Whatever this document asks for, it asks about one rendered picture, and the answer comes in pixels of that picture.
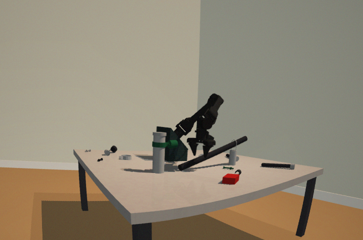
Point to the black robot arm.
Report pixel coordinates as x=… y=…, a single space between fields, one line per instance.
x=209 y=111

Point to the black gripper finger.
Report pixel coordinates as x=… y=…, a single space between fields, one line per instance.
x=206 y=150
x=193 y=148

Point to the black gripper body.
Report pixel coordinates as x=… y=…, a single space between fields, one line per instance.
x=201 y=138

